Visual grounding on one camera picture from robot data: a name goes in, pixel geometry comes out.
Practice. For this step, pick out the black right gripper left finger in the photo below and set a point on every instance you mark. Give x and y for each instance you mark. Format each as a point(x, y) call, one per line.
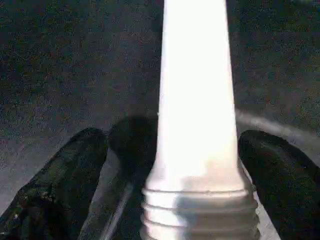
point(50, 195)

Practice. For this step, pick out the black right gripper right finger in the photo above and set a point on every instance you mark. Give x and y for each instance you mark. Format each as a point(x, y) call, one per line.
point(290, 190)

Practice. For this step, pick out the white plastic table leg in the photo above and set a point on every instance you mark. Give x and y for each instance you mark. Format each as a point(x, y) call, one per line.
point(197, 100)

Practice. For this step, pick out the black plastic mat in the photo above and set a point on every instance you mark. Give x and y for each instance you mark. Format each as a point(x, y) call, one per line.
point(75, 60)

